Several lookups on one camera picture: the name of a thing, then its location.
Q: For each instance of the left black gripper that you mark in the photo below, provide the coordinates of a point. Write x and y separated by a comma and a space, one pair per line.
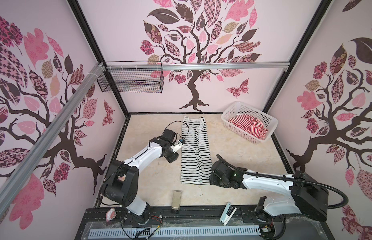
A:
173, 158

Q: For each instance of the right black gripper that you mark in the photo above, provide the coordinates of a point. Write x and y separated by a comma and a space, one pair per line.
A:
212, 179

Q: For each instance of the black white striped tank top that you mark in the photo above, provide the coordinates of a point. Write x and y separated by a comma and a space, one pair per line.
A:
196, 159

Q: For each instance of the red white striped tank top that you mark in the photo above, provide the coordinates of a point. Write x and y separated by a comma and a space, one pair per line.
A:
251, 125

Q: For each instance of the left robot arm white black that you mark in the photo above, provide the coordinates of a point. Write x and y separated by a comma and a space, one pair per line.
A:
121, 183

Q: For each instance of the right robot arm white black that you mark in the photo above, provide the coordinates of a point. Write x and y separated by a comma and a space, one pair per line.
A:
298, 194

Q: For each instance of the white green handheld device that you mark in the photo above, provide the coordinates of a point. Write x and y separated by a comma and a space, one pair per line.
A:
227, 214

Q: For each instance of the small tan rectangular device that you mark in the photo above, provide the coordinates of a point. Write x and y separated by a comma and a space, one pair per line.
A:
176, 201

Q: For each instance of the white plastic laundry basket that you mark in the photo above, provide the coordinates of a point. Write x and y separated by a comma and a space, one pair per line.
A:
239, 108

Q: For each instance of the small pink round object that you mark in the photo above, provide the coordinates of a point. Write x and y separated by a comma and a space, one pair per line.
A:
111, 214

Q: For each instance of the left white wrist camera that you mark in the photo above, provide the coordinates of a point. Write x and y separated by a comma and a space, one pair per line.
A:
178, 145

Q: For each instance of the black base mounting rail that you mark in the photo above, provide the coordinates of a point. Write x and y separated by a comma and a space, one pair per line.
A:
163, 214

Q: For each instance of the white slotted cable duct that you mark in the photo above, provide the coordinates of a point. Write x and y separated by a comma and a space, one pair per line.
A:
172, 233

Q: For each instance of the black wire mesh basket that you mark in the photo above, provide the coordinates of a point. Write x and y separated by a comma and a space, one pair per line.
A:
133, 77

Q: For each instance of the silver aluminium rail back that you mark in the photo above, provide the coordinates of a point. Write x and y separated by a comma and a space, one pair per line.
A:
206, 66

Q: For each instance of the silver aluminium rail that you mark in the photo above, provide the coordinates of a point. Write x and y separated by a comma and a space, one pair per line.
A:
206, 66
17, 179

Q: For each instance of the silver aluminium rail left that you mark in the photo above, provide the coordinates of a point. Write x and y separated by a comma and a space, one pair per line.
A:
17, 179

